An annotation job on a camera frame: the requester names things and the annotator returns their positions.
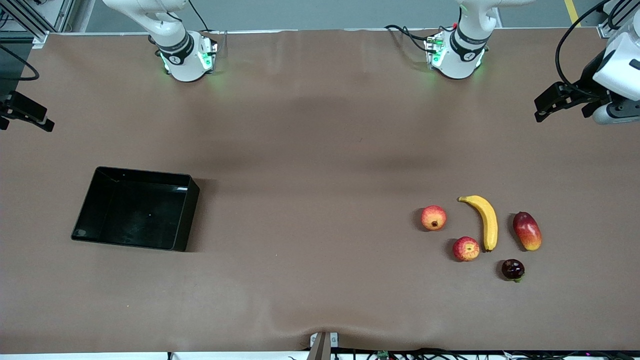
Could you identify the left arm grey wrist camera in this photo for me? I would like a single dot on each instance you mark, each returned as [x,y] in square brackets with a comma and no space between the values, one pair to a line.
[615,114]

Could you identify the dark purple mangosteen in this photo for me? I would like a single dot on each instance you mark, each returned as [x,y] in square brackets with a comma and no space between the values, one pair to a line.
[512,269]

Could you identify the red orange pomegranate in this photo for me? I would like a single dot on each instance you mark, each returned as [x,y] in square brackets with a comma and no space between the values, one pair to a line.
[433,218]

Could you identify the yellow banana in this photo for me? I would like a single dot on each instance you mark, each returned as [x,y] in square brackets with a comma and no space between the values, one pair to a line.
[487,220]

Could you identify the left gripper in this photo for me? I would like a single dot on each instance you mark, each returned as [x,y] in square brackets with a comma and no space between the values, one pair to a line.
[590,76]

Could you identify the grey arm base connector panel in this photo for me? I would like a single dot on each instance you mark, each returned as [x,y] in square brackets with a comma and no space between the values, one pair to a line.
[207,55]
[434,50]

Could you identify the small green connector board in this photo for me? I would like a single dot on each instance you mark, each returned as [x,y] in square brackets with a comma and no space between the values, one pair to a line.
[383,354]

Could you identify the aluminium frame profile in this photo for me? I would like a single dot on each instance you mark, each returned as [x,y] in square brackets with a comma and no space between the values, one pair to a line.
[607,30]
[62,15]

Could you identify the red yellow apple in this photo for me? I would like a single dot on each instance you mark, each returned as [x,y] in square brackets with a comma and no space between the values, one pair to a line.
[466,249]

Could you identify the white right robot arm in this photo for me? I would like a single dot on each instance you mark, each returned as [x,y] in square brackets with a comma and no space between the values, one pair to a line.
[182,60]

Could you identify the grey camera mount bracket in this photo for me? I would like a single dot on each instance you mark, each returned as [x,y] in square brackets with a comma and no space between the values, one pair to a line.
[320,347]

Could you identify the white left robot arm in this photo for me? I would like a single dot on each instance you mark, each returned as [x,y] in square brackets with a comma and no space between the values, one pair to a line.
[462,55]

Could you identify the black plastic box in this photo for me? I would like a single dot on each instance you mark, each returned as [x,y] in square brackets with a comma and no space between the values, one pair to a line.
[135,210]

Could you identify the brown table cover cloth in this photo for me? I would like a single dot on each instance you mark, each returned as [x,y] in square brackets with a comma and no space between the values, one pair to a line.
[300,280]

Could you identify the red yellow mango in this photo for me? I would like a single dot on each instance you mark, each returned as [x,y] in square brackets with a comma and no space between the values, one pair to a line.
[527,231]

